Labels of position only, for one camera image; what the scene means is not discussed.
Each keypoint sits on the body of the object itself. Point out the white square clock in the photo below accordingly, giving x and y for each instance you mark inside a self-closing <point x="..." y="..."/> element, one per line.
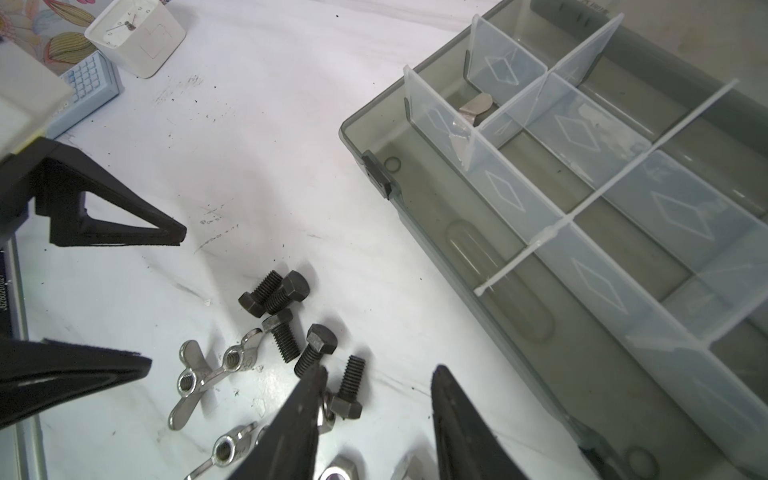
<point x="138" y="36"/>

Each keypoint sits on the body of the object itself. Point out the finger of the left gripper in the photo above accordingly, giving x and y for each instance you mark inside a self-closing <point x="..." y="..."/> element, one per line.
<point x="36" y="376"/>

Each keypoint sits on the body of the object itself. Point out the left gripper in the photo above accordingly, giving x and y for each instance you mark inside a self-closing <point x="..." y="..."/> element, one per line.
<point x="86" y="205"/>

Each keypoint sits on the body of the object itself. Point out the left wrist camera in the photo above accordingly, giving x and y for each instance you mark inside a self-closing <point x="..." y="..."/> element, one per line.
<point x="31" y="96"/>

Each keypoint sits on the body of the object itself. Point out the blue yellow calculator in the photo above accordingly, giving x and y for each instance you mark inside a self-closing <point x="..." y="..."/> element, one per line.
<point x="95" y="81"/>

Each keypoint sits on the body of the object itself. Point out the small silver hex nut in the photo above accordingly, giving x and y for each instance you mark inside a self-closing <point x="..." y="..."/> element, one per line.
<point x="326" y="417"/>

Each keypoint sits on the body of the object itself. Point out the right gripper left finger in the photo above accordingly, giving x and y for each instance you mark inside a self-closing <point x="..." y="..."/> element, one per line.
<point x="288" y="449"/>

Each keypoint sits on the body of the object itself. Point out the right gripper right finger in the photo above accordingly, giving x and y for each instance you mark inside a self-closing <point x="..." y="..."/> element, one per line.
<point x="465" y="446"/>

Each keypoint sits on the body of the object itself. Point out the silver hex bolt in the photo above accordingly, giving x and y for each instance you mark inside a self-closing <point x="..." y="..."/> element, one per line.
<point x="409" y="467"/>

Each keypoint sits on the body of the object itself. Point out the black hex bolt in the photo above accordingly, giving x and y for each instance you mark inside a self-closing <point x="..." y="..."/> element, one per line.
<point x="293" y="288"/>
<point x="279" y="326"/>
<point x="321" y="341"/>
<point x="254" y="301"/>

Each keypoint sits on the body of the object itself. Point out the grey plastic organizer box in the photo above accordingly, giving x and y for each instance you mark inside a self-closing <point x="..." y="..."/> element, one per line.
<point x="606" y="222"/>

